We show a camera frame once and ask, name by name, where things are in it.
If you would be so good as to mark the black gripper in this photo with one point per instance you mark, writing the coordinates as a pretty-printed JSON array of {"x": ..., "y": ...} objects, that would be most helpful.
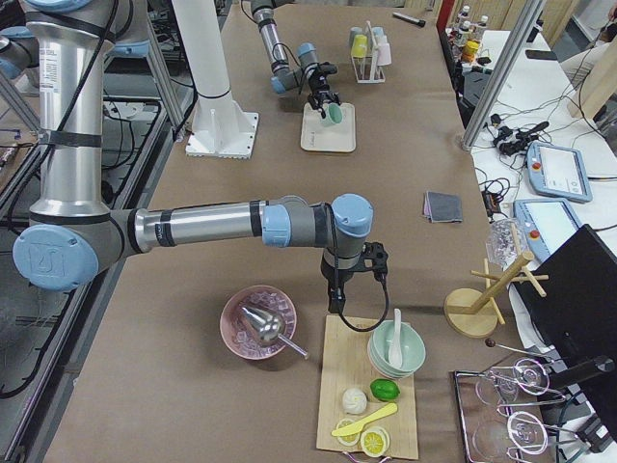
[
  {"x": 321, "y": 87},
  {"x": 335, "y": 281}
]

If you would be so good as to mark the green cup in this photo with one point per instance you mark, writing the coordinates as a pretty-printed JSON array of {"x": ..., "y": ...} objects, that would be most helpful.
[{"x": 332, "y": 115}]

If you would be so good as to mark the cream rabbit tray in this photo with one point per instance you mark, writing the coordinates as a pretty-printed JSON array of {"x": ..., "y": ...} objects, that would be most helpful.
[{"x": 324, "y": 136}]

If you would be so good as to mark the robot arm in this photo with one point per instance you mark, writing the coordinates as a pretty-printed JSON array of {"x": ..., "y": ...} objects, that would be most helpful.
[
  {"x": 73, "y": 235},
  {"x": 310, "y": 71}
]

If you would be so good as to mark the yellow cup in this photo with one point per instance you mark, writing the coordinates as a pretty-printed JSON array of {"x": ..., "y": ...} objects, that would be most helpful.
[{"x": 359, "y": 47}]

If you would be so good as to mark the pink cup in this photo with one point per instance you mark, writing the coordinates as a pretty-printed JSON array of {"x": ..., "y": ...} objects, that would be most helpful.
[{"x": 383, "y": 54}]

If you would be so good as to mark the grey cup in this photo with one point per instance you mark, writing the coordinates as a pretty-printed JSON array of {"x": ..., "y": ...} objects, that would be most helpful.
[{"x": 354, "y": 31}]

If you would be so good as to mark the cream cup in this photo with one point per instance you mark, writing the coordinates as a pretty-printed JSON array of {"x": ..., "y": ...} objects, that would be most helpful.
[{"x": 380, "y": 41}]

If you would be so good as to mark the light blue cup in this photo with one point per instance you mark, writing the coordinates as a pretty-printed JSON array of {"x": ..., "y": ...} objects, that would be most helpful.
[{"x": 378, "y": 31}]

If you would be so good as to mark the metal scoop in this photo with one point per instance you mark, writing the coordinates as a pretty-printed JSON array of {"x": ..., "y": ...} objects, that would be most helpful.
[{"x": 268, "y": 327}]

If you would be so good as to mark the wooden cutting board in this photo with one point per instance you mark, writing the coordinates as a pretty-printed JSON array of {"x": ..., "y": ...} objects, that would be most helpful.
[{"x": 346, "y": 365}]

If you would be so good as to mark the white ceramic spoon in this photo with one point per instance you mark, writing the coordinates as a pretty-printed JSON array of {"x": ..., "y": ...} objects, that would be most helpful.
[{"x": 395, "y": 357}]

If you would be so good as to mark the pink bowl with ice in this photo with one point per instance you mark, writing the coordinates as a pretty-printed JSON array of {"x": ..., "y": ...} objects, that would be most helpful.
[{"x": 238, "y": 338}]

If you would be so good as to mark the green lime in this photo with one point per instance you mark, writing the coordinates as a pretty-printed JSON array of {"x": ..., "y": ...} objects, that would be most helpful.
[{"x": 384, "y": 389}]

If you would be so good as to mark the folded grey cloth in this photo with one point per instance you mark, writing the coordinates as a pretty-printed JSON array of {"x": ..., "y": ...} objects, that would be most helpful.
[{"x": 442, "y": 208}]

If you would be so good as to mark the wooden mug tree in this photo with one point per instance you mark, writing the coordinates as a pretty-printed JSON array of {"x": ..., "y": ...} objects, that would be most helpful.
[{"x": 475, "y": 313}]

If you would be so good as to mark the yellow plastic knife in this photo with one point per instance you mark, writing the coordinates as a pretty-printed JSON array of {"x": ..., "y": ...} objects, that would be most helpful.
[{"x": 357, "y": 426}]

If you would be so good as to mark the lemon slice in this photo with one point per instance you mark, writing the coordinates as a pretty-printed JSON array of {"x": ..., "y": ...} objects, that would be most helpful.
[{"x": 375, "y": 442}]

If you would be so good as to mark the clear textured glass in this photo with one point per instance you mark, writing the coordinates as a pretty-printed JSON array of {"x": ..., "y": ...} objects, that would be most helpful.
[{"x": 501, "y": 244}]

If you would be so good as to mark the black wine glass rack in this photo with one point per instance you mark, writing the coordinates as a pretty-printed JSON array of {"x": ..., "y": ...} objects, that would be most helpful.
[{"x": 533, "y": 407}]

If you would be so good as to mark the near blue teach pendant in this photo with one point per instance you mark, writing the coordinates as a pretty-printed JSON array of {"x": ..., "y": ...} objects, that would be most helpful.
[{"x": 547, "y": 224}]

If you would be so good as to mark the blue teach pendant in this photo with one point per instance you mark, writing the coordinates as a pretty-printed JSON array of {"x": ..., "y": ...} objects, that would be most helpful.
[
  {"x": 558, "y": 172},
  {"x": 547, "y": 224}
]

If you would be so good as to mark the far blue teach pendant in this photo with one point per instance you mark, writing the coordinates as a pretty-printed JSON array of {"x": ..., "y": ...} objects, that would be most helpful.
[{"x": 558, "y": 172}]

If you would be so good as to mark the black monitor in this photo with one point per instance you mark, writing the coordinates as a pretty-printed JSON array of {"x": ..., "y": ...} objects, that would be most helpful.
[{"x": 578, "y": 315}]

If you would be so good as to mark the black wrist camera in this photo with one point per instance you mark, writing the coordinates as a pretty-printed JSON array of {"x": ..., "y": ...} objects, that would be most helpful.
[
  {"x": 326, "y": 68},
  {"x": 375, "y": 260}
]

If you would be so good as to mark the white wire cup rack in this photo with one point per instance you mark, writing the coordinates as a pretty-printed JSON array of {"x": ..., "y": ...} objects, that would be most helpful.
[{"x": 366, "y": 70}]

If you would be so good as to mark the aluminium frame post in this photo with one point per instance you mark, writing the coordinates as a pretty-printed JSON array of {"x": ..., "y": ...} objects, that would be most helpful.
[{"x": 531, "y": 11}]

